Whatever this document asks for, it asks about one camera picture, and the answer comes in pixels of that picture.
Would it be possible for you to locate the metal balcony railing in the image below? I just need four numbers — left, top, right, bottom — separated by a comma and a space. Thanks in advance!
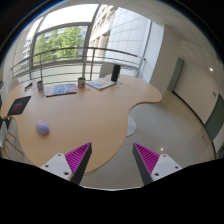
11, 47, 144, 79

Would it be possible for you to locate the light blue open book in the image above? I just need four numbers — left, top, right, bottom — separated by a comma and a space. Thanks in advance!
86, 78, 115, 90

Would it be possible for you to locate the wooden chair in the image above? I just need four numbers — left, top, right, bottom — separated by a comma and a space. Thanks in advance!
0, 118, 23, 159

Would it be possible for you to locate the grey green door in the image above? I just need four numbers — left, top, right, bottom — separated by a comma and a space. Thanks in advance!
167, 58, 184, 92

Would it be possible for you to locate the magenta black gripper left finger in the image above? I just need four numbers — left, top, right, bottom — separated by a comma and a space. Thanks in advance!
42, 143, 92, 185

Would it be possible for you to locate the dark printed can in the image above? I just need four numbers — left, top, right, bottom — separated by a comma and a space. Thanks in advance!
37, 80, 44, 92

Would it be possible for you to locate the round white table base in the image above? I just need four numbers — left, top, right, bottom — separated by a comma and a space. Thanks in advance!
126, 116, 137, 137

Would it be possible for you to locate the small dark blue object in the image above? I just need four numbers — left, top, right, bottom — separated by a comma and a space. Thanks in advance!
24, 83, 33, 91

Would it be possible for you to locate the purple computer mouse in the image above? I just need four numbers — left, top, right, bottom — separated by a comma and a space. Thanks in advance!
36, 121, 49, 135

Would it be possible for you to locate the dark green door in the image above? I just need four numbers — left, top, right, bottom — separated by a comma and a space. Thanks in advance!
205, 95, 224, 141

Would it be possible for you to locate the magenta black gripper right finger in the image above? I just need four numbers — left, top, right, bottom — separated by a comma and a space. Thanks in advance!
132, 143, 182, 185

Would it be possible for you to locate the black cylindrical speaker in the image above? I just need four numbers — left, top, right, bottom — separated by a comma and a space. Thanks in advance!
111, 64, 121, 82

